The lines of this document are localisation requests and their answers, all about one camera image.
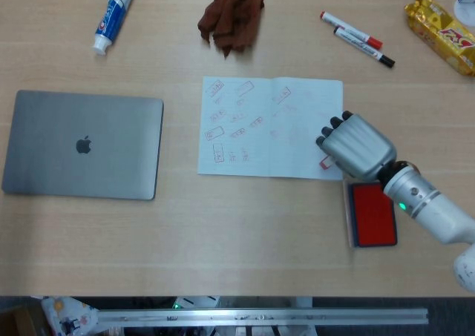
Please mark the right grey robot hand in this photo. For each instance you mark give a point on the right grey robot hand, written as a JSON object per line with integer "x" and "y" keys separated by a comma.
{"x": 356, "y": 147}

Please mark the small red white stamp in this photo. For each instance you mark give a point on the small red white stamp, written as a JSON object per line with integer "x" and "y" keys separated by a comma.
{"x": 326, "y": 164}

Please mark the open lined notebook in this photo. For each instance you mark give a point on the open lined notebook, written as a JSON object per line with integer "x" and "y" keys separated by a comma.
{"x": 282, "y": 139}

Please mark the red ink pad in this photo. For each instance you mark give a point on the red ink pad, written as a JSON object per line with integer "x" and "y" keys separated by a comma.
{"x": 371, "y": 221}

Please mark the black capped whiteboard marker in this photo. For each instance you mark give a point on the black capped whiteboard marker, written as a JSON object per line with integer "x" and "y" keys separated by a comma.
{"x": 365, "y": 48}

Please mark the red capped whiteboard marker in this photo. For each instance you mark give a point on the red capped whiteboard marker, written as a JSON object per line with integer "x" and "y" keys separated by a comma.
{"x": 341, "y": 22}

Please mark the gold snack package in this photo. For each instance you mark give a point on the gold snack package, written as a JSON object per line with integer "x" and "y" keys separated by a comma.
{"x": 441, "y": 35}

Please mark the white round disc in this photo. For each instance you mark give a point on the white round disc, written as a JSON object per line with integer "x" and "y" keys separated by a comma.
{"x": 464, "y": 11}

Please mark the brown crumpled cloth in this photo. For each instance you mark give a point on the brown crumpled cloth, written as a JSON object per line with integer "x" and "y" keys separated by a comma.
{"x": 232, "y": 15}

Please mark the grey laptop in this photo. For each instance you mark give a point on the grey laptop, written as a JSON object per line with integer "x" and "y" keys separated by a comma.
{"x": 81, "y": 147}

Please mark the blue white toothpaste tube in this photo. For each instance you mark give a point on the blue white toothpaste tube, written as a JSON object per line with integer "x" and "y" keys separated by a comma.
{"x": 115, "y": 13}

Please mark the aluminium rail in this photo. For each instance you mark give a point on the aluminium rail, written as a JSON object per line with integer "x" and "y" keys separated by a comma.
{"x": 259, "y": 316}

